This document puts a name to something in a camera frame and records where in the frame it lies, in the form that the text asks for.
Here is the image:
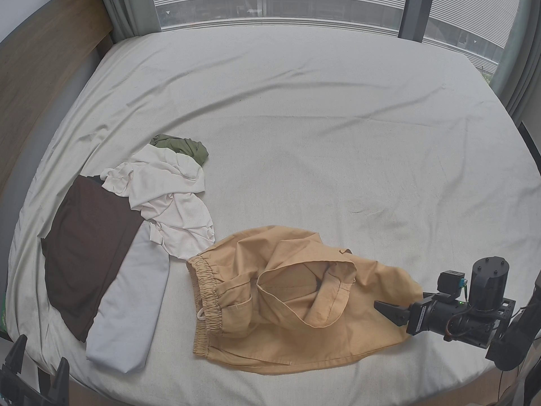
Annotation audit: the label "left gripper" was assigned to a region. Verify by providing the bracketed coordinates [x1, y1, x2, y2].
[0, 334, 71, 406]

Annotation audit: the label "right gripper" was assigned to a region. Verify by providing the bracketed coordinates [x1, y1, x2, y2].
[374, 298, 461, 337]

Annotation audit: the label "tan shorts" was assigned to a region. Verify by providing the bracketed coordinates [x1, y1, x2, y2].
[186, 224, 424, 375]

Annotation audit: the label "bed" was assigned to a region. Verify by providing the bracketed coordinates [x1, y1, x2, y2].
[0, 0, 541, 406]

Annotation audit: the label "pale grey garment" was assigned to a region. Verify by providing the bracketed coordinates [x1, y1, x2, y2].
[86, 222, 170, 374]

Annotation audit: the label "brown garment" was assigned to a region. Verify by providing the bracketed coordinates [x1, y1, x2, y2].
[41, 176, 144, 342]

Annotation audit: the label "cream white garment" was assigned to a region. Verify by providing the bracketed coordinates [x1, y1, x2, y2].
[101, 144, 216, 260]

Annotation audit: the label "green garment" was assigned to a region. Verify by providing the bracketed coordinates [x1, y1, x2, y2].
[150, 134, 210, 167]

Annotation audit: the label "grey-green curtain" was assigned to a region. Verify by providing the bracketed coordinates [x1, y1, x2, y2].
[91, 0, 163, 43]
[490, 0, 541, 122]

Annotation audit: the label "window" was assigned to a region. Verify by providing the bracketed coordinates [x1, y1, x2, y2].
[144, 0, 525, 75]

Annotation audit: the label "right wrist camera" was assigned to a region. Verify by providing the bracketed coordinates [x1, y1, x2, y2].
[436, 270, 467, 303]

